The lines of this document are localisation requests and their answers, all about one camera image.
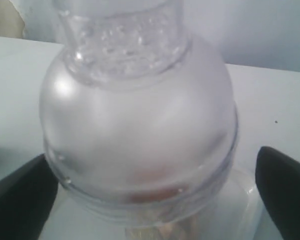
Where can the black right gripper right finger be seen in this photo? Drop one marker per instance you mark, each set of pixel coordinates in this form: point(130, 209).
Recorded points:
point(277, 177)

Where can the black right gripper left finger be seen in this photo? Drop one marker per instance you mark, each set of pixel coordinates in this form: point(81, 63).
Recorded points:
point(27, 196)

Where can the clear measuring beaker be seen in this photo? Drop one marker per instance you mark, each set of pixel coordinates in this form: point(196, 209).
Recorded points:
point(238, 214)

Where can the clear plastic dome lid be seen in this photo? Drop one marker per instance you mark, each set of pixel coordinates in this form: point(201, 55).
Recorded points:
point(133, 89)

